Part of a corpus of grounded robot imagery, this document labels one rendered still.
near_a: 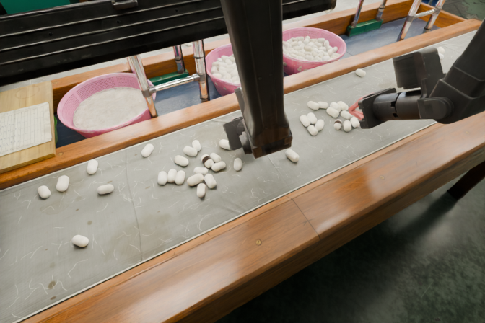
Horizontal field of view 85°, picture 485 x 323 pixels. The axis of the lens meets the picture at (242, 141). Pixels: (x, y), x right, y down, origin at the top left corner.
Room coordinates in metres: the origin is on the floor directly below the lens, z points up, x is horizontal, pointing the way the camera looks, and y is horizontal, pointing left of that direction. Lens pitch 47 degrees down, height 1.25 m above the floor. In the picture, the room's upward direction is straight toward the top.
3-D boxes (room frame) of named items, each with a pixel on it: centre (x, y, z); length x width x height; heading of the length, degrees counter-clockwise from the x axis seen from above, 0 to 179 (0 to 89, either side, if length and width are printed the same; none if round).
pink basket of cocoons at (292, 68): (0.94, -0.25, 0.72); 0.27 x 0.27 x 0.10
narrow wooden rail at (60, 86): (1.03, -0.07, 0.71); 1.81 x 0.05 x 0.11; 117
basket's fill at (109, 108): (0.61, 0.39, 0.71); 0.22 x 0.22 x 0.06
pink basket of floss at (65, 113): (0.61, 0.39, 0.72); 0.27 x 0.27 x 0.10
